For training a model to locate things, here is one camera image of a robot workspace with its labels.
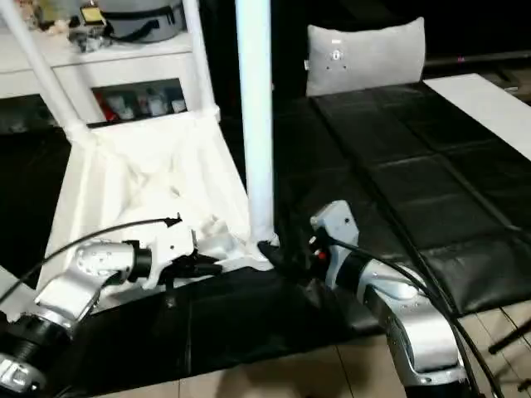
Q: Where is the white flat board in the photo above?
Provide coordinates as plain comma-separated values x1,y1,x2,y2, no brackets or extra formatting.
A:
423,73,531,158

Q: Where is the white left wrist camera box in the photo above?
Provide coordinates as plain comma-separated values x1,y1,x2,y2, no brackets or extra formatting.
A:
139,220,198,289

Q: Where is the black metal bar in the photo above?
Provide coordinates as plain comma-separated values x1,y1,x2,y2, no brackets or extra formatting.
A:
490,319,531,354

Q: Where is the grey black bag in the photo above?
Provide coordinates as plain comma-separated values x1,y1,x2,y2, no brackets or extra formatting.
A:
71,0,188,42

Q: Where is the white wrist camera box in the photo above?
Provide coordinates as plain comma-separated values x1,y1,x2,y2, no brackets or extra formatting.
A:
309,201,359,287
139,220,198,289

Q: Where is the white cabinet with glass doors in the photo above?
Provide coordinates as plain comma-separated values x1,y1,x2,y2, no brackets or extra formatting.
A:
0,0,204,125

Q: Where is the grey pillow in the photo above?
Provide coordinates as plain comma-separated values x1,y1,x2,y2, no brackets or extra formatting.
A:
304,18,427,97

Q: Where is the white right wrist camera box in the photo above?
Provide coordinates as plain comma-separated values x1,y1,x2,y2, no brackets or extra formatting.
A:
309,201,359,287

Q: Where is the white plastic table top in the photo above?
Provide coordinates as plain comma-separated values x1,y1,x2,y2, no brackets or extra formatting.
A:
37,112,275,291

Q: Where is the black work mat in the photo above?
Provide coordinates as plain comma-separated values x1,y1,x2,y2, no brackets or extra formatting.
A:
0,79,531,391

